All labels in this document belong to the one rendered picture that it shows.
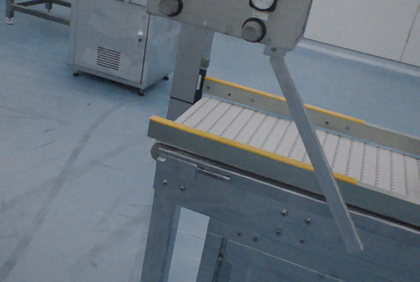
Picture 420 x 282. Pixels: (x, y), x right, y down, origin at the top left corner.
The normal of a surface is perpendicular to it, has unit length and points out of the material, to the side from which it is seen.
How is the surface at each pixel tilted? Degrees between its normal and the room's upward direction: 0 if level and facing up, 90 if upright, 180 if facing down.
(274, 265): 90
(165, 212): 90
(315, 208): 90
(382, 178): 0
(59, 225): 0
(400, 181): 0
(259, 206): 90
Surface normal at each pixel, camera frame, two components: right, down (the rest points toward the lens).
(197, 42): -0.31, 0.33
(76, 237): 0.18, -0.90
